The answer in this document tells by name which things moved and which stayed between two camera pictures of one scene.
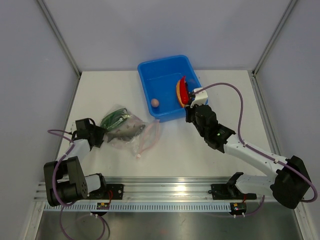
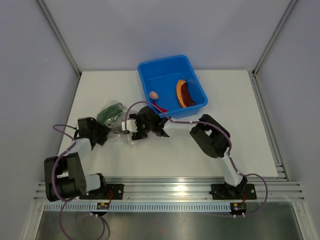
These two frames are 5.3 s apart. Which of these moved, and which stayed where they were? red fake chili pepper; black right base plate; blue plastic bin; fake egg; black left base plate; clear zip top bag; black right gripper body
Moved: clear zip top bag; red fake chili pepper; black right gripper body; fake egg
Stayed: black right base plate; blue plastic bin; black left base plate
